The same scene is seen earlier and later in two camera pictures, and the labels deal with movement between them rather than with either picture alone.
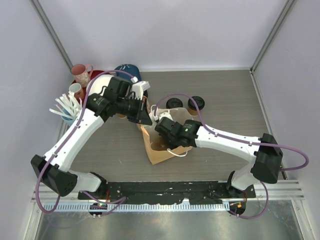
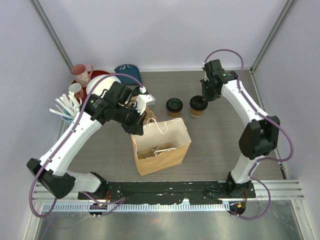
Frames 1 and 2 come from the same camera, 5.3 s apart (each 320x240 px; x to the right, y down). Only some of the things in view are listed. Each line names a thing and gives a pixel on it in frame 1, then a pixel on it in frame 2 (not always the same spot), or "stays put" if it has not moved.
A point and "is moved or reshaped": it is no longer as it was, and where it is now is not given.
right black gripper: [170, 145] → [206, 96]
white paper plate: [99, 85] stays put
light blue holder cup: [69, 121] stays put
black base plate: [161, 193] stays put
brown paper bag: [159, 151] is moved or reshaped
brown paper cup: [193, 113] is moved or reshaped
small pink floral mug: [78, 90] stays put
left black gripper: [141, 116] → [136, 127]
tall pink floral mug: [81, 75] stays put
